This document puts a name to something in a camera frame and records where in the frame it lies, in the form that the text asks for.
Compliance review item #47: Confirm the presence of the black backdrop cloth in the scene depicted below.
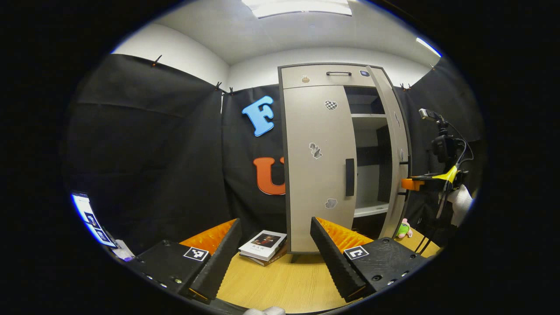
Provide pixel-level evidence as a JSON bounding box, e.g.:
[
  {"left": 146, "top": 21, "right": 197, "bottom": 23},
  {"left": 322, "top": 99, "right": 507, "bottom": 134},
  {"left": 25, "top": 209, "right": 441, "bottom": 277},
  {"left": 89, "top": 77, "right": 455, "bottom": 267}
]
[{"left": 61, "top": 53, "right": 486, "bottom": 263}]

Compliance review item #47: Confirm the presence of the beige double-door shoe cabinet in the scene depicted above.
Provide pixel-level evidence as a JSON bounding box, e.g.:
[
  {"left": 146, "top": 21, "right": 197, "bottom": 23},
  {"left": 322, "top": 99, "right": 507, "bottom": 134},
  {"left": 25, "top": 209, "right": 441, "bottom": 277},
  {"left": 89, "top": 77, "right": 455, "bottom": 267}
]
[{"left": 278, "top": 63, "right": 413, "bottom": 263}]

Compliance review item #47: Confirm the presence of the beige cabinet door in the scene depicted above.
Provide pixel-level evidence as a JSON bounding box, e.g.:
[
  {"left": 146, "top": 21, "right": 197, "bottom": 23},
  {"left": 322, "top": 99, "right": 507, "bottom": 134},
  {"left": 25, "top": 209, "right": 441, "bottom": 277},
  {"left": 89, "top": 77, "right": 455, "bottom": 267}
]
[
  {"left": 283, "top": 84, "right": 358, "bottom": 254},
  {"left": 367, "top": 66, "right": 411, "bottom": 240}
]

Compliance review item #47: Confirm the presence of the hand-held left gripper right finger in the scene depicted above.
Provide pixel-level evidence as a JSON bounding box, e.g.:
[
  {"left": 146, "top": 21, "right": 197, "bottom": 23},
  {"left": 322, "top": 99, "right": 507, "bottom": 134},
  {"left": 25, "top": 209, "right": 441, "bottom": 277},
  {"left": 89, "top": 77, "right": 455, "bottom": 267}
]
[{"left": 310, "top": 217, "right": 431, "bottom": 303}]

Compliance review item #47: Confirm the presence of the bright screen device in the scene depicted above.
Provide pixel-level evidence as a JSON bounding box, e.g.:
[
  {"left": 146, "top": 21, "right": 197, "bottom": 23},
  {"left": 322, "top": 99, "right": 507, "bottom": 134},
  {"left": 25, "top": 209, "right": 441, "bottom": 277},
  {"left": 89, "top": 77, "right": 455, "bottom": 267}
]
[{"left": 71, "top": 192, "right": 118, "bottom": 249}]

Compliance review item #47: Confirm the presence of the green pink plush toy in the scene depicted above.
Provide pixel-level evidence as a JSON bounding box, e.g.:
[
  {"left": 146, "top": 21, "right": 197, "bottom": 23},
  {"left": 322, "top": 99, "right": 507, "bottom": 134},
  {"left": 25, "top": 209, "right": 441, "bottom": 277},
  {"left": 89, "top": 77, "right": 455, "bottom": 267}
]
[{"left": 396, "top": 218, "right": 413, "bottom": 239}]

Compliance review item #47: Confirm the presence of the small ceiling light panel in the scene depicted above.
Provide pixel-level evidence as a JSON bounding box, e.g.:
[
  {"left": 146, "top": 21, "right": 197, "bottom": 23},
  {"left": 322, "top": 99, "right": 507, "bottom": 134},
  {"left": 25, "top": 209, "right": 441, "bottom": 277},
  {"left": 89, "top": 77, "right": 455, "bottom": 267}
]
[{"left": 416, "top": 37, "right": 441, "bottom": 57}]

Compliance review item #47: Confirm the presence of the large ceiling light panel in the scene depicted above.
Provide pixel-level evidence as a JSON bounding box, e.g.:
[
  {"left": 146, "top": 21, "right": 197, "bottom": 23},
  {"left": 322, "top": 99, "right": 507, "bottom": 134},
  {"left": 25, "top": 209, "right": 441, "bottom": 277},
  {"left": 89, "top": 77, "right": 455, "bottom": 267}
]
[{"left": 242, "top": 0, "right": 353, "bottom": 18}]

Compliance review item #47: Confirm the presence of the dark-edged book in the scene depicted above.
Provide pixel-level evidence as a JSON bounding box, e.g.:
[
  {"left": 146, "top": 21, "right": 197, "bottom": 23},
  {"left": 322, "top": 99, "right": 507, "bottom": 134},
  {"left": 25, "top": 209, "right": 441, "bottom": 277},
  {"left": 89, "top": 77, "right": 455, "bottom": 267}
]
[{"left": 252, "top": 245, "right": 288, "bottom": 266}]

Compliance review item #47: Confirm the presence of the white portrait book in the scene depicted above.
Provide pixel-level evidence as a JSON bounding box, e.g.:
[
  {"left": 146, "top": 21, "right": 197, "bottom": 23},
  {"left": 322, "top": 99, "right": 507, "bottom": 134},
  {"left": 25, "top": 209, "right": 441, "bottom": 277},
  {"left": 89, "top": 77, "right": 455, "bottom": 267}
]
[{"left": 238, "top": 231, "right": 288, "bottom": 262}]

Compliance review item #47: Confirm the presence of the beige cabinet drawer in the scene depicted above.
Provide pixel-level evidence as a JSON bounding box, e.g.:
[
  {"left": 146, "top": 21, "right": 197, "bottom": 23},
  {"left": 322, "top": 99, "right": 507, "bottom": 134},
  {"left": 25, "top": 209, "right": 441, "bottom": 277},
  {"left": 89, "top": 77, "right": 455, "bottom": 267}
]
[{"left": 281, "top": 65, "right": 376, "bottom": 89}]

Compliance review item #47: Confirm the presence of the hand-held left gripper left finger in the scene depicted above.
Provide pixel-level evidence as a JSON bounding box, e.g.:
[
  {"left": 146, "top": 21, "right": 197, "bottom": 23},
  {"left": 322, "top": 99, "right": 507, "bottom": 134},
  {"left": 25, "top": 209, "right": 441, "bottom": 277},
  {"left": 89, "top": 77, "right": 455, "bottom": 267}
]
[{"left": 127, "top": 219, "right": 242, "bottom": 305}]

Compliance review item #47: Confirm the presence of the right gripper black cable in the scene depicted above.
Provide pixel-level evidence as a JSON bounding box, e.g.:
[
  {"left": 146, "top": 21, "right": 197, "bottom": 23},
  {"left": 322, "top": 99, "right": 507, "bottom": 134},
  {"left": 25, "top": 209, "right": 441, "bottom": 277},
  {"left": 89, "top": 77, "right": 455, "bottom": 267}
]
[{"left": 413, "top": 120, "right": 475, "bottom": 256}]

